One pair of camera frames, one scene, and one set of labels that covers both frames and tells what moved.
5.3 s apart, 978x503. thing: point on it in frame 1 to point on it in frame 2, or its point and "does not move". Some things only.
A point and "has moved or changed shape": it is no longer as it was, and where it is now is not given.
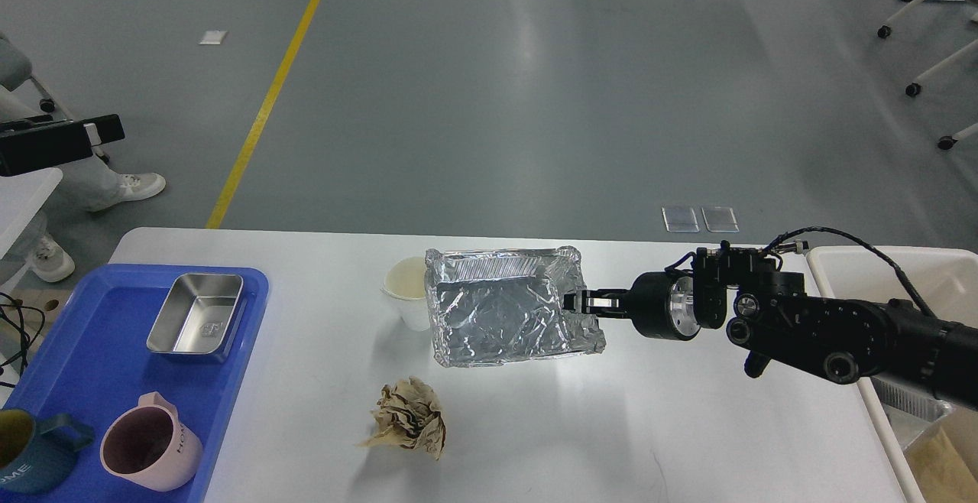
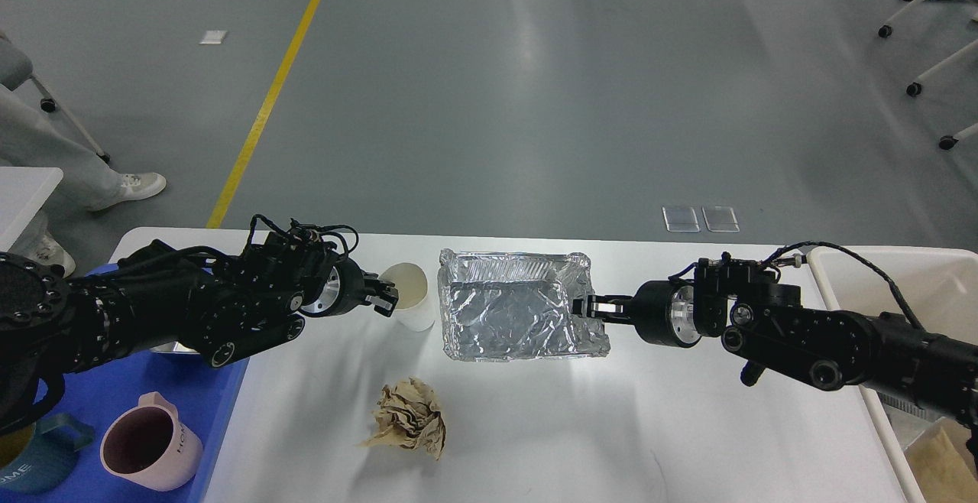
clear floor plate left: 681,220 does not move
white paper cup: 405,281 does not move
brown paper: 408,415 does not move
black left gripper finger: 104,129 to 347,290
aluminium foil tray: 506,306 has moved or changed shape
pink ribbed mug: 148,445 does not move
